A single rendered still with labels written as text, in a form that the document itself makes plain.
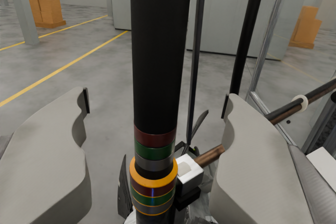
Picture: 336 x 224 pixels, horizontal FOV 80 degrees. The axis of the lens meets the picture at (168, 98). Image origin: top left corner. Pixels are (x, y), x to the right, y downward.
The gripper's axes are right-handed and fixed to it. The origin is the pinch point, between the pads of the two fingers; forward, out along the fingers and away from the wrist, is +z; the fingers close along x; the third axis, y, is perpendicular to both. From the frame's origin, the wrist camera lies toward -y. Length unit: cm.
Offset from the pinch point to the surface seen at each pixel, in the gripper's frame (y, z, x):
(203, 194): 57, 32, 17
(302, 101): 10.6, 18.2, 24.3
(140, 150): 5.5, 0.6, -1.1
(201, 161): 11.4, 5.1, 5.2
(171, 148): 5.4, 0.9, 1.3
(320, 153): 31, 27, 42
